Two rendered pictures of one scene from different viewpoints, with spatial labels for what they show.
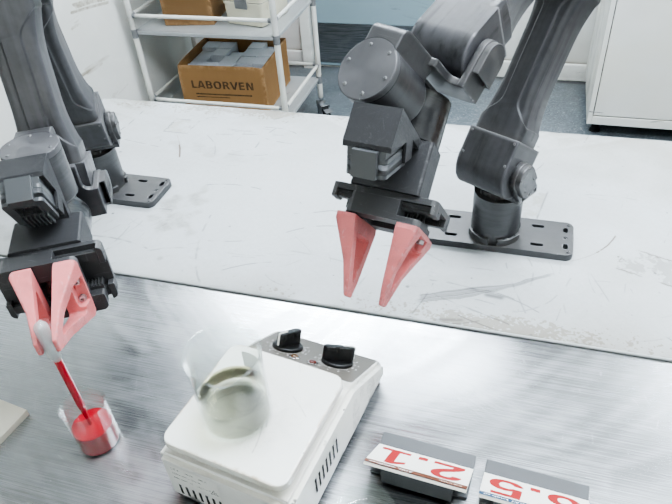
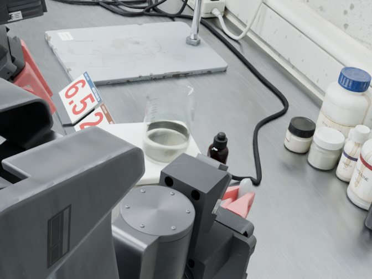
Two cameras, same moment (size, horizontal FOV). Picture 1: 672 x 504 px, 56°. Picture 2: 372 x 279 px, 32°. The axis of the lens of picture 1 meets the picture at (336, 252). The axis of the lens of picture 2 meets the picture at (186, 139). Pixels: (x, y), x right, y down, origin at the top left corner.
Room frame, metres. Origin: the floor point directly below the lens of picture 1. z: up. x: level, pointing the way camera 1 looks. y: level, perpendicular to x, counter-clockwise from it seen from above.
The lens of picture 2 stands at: (0.84, 0.53, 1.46)
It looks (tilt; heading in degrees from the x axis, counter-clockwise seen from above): 34 degrees down; 219
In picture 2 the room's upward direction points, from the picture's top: 10 degrees clockwise
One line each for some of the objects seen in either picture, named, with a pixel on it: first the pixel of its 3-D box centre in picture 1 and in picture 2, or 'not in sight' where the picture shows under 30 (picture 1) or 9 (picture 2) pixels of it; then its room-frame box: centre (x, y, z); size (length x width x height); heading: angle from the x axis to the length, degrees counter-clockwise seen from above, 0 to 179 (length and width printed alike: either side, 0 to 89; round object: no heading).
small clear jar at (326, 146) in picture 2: not in sight; (325, 149); (0.06, 0.18, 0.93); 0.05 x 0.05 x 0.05
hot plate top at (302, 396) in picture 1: (256, 410); (152, 150); (0.35, 0.08, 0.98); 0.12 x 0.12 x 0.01; 62
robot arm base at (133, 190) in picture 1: (100, 168); not in sight; (0.86, 0.35, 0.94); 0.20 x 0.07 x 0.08; 71
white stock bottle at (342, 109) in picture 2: not in sight; (344, 109); (0.00, 0.16, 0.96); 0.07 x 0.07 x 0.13
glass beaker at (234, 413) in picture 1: (231, 388); (169, 125); (0.34, 0.09, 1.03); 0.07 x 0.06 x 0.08; 10
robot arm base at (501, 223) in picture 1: (496, 211); not in sight; (0.66, -0.21, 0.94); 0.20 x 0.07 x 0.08; 71
